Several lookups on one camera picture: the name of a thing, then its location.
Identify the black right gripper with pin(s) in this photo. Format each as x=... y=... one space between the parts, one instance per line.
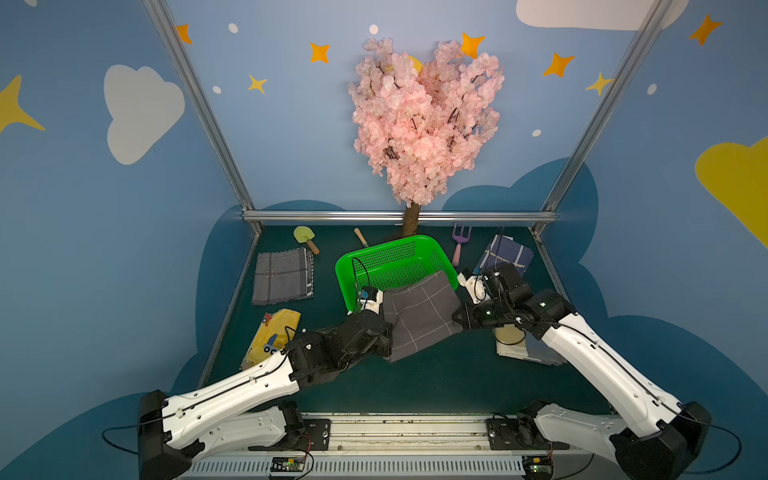
x=472 y=314

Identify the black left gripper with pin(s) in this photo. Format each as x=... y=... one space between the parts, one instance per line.
x=381 y=334

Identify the beige and blue pillowcase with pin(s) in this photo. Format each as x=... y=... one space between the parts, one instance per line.
x=514 y=343

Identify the dark grey checked pillowcase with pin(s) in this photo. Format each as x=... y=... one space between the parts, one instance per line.
x=421 y=315

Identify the navy blue pillowcase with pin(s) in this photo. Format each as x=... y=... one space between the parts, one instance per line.
x=502 y=250

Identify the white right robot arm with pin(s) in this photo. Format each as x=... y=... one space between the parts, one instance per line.
x=651 y=435

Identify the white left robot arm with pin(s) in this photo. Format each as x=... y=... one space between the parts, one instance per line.
x=171 y=429

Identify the green plastic basket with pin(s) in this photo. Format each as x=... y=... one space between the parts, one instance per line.
x=391 y=265

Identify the yellow cartoon pillowcase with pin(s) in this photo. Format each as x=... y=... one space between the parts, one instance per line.
x=274 y=333

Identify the grey striped folded cloth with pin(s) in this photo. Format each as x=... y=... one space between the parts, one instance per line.
x=283 y=277

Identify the purple toy rake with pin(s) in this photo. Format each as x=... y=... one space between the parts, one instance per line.
x=461 y=235

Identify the green toy shovel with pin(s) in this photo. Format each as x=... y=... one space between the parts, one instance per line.
x=305 y=235

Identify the left circuit board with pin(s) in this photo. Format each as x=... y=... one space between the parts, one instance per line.
x=287 y=465

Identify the circuit board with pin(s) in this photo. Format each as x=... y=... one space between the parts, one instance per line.
x=537 y=468
x=287 y=465

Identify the right circuit board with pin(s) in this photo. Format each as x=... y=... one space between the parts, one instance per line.
x=537 y=468

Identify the pink blossom artificial tree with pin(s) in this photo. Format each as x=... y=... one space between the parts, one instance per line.
x=419 y=124

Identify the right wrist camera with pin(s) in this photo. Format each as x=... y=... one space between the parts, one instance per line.
x=475 y=287

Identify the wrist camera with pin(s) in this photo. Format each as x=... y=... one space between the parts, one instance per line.
x=475 y=287
x=370 y=299

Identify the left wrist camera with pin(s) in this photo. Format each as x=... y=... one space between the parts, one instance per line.
x=370 y=299

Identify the wooden handle tool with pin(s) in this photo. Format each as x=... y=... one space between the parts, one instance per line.
x=361 y=238

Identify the aluminium frame right post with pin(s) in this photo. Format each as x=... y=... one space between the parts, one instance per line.
x=637 y=51

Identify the aluminium frame post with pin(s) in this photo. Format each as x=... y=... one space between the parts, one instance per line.
x=162 y=20
x=637 y=51

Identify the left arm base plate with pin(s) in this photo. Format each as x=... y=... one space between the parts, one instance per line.
x=313 y=435

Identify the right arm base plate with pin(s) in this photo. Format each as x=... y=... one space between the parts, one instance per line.
x=514 y=434

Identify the aluminium frame back bar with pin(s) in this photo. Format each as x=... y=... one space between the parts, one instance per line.
x=296 y=216

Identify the aluminium frame left post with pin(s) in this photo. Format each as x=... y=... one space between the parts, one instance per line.
x=162 y=20

